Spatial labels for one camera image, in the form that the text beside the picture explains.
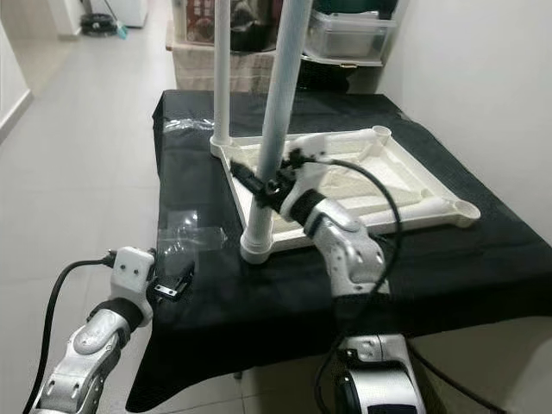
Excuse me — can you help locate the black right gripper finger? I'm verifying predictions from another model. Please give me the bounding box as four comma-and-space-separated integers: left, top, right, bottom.
229, 160, 268, 196

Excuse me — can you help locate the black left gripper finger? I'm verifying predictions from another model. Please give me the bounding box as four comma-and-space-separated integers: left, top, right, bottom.
168, 259, 196, 298

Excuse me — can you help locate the cream plastic children table top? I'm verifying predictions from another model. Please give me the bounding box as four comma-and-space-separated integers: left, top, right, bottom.
211, 125, 481, 255

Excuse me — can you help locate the clear tape patch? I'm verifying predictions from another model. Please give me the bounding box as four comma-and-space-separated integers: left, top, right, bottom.
160, 207, 225, 253

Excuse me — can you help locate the clear plastic bag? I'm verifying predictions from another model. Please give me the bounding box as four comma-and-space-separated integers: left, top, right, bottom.
164, 118, 215, 133

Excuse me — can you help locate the black table cloth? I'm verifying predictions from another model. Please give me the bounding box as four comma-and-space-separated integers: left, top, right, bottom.
125, 89, 552, 413

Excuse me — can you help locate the cloth covered bench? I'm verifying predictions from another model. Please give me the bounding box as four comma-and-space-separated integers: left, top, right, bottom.
168, 43, 277, 94

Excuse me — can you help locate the black round bowl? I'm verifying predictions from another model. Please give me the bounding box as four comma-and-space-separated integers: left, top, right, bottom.
298, 56, 380, 94

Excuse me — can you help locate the black bag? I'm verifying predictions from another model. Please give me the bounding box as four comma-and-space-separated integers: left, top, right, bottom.
231, 0, 281, 51

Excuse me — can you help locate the storage box with orange lid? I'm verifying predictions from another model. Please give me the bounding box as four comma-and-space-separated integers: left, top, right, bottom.
172, 0, 216, 46

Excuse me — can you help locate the clear plastic storage box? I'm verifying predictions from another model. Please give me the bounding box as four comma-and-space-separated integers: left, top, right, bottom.
306, 9, 398, 61

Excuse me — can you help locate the green round lid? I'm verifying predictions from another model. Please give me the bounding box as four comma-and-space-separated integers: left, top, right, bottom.
310, 0, 398, 16

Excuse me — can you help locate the white appliance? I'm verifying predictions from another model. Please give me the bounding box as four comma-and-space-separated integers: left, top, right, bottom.
108, 0, 149, 27

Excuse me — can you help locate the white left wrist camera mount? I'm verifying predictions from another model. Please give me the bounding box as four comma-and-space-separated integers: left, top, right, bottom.
110, 246, 158, 324

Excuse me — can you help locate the black coiled hose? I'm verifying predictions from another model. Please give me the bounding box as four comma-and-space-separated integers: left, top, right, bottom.
80, 13, 115, 35

